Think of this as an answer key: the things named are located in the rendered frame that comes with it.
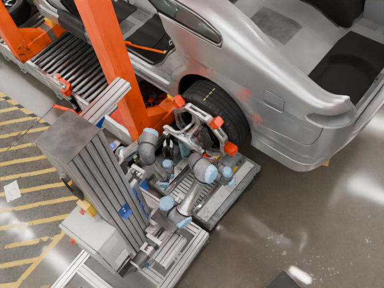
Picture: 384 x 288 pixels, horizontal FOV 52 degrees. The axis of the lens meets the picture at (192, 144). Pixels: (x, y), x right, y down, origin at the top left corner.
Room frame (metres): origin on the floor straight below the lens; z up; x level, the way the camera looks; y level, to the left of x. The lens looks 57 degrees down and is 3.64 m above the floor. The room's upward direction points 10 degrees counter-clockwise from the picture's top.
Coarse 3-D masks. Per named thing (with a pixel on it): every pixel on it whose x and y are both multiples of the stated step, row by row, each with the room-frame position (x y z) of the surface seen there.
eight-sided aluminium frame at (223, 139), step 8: (192, 104) 2.00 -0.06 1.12; (176, 112) 2.07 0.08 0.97; (192, 112) 1.93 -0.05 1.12; (200, 112) 1.92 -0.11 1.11; (176, 120) 2.09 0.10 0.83; (208, 120) 1.82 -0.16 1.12; (216, 136) 1.75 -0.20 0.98; (224, 136) 1.74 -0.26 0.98; (224, 144) 1.70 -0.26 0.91; (208, 152) 1.84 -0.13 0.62; (216, 152) 1.77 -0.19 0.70; (224, 152) 1.70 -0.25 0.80
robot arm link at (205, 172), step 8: (200, 160) 1.35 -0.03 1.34; (192, 168) 1.32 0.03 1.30; (200, 168) 1.29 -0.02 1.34; (208, 168) 1.27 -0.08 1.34; (216, 168) 1.28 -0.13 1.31; (200, 176) 1.25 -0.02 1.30; (208, 176) 1.22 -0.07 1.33; (216, 176) 1.25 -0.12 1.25; (192, 184) 1.25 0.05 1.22; (200, 184) 1.22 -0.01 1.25; (192, 192) 1.20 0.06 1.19; (200, 192) 1.19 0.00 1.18; (184, 200) 1.18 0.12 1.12; (192, 200) 1.16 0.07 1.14; (176, 208) 1.17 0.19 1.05; (184, 208) 1.14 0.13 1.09; (192, 208) 1.14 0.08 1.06; (168, 216) 1.14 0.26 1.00; (176, 216) 1.11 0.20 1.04; (184, 216) 1.09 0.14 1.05; (176, 224) 1.07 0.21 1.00; (184, 224) 1.06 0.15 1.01
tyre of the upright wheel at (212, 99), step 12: (204, 84) 2.15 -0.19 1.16; (216, 84) 2.11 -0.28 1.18; (192, 96) 2.05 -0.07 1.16; (204, 96) 2.01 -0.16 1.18; (216, 96) 1.99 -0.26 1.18; (228, 96) 1.99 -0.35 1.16; (204, 108) 1.94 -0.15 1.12; (216, 108) 1.89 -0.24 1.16; (228, 108) 1.89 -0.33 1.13; (240, 108) 1.91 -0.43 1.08; (228, 120) 1.81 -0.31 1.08; (240, 120) 1.83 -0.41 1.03; (228, 132) 1.76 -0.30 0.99; (240, 132) 1.77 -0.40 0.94; (240, 144) 1.76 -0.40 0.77
